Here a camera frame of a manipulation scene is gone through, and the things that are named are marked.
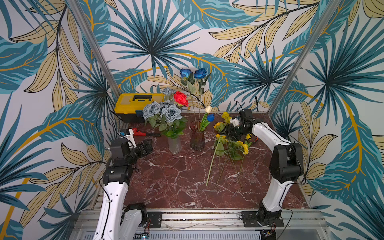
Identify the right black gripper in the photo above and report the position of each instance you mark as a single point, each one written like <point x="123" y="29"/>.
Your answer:
<point x="237" y="130"/>

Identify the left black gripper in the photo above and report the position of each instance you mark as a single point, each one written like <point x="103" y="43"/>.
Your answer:
<point x="149" y="148"/>

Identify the yellow tulip flower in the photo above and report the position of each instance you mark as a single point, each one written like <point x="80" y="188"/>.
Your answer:
<point x="247" y="141"/>

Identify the tall yellow flower spray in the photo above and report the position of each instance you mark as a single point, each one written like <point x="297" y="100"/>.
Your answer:
<point x="226" y="119"/>

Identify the tall sunflower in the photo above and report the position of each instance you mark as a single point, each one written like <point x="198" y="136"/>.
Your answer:
<point x="219" y="127"/>

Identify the yellow carnation flower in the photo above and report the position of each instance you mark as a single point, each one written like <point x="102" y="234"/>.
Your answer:
<point x="245" y="149"/>

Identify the yellow sunflower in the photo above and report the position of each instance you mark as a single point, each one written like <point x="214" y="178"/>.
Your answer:
<point x="220" y="144"/>
<point x="236" y="154"/>

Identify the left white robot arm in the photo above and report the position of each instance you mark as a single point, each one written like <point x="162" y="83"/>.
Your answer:
<point x="117" y="186"/>

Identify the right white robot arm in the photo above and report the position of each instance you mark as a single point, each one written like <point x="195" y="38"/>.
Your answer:
<point x="286" y="164"/>

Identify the clear glass vase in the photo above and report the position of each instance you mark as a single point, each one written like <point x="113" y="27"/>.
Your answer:
<point x="175" y="145"/>

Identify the dark tinted glass vase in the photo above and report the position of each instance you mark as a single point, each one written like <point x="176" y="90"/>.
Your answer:
<point x="197" y="141"/>

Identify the red pipe wrench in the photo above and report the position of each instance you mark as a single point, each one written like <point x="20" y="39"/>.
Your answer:
<point x="137" y="132"/>

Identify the grey blue rose bunch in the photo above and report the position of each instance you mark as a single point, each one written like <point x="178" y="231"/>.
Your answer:
<point x="166" y="117"/>

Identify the yellow black toolbox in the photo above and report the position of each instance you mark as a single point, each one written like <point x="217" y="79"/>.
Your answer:
<point x="129" y="107"/>

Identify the tall mixed flower bouquet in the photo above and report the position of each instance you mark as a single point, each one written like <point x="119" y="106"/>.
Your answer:
<point x="194" y="83"/>

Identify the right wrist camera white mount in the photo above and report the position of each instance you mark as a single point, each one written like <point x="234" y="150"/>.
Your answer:
<point x="235" y="122"/>

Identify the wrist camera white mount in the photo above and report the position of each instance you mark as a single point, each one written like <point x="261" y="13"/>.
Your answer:
<point x="129" y="135"/>
<point x="235" y="122"/>

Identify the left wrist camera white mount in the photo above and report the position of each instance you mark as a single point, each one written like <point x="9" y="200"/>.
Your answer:
<point x="129" y="135"/>

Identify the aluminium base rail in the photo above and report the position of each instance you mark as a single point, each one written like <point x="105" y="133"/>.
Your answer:
<point x="214" y="224"/>

